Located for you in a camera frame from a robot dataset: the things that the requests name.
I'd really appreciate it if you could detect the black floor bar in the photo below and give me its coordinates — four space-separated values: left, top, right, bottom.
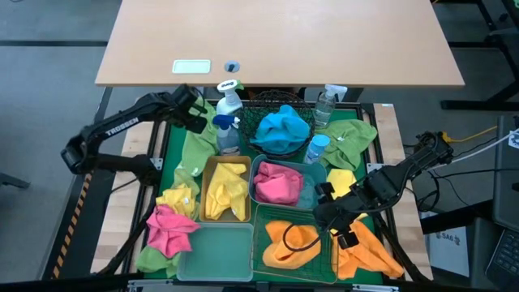
420 200 494 235

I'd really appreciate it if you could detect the white spray bottle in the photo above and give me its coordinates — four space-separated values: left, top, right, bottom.
215 79 246 116

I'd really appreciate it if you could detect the pale mint plastic basket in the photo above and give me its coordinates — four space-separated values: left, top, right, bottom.
176 222 255 282

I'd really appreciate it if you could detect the white cable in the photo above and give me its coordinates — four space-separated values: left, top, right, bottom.
448 128 519 163

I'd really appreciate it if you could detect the black keyboard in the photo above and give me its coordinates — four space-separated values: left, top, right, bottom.
484 227 519 291

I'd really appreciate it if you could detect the black round wire basket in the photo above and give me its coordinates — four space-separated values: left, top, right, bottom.
238 89 318 161

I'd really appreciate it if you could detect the orange microfiber towel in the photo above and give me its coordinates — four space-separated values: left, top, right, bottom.
335 221 405 281
262 220 323 271

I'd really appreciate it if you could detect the green wire basket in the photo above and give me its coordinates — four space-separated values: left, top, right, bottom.
250 202 341 285

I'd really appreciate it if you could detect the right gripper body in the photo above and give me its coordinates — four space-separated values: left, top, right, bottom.
314 190 368 233

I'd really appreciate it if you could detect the pink microfiber towel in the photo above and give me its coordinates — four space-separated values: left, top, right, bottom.
145 204 202 260
253 161 304 206

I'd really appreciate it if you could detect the white printed box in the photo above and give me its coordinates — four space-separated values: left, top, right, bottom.
427 224 472 279

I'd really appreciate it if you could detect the beige wooden desk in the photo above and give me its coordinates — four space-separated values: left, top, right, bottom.
94 0 465 88

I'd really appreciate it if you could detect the black yellow striped strip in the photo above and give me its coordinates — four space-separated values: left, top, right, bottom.
51 161 97 281

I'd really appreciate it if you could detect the black chair foot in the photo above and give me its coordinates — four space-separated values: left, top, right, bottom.
0 171 32 191

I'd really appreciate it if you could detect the white rectangular desk plate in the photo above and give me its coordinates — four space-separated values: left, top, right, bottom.
171 58 212 75

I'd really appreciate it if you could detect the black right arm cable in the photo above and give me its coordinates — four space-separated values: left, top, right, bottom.
281 221 325 253

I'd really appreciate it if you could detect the black table leg frame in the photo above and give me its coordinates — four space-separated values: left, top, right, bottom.
440 0 519 113

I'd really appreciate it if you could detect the dark grey cabinet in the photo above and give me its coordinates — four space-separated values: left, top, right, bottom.
491 114 519 233

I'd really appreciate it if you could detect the clear white-head spray bottle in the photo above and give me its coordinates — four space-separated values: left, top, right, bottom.
313 84 349 129

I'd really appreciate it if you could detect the yellow cable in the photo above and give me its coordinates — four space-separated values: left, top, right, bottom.
441 125 498 146

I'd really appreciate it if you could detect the tan plastic basket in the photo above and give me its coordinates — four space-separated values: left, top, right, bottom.
199 155 252 223

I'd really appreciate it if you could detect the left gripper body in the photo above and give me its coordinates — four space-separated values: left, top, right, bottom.
172 84 204 121

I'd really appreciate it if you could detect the blue-head spray bottle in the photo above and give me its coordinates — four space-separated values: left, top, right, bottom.
212 114 242 157

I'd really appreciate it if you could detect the teal plastic basket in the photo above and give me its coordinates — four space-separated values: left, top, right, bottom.
247 153 328 211

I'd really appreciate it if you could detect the clear bottle light-blue cap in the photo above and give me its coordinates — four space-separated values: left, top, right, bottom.
302 134 332 165

